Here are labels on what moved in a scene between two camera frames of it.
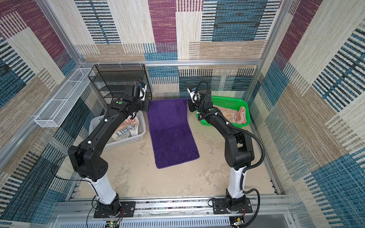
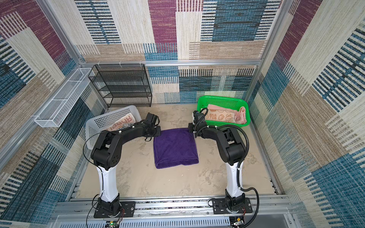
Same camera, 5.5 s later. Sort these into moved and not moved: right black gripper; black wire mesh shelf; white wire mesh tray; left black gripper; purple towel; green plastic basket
Moved: purple towel; left black gripper; right black gripper
Not moved: green plastic basket; white wire mesh tray; black wire mesh shelf
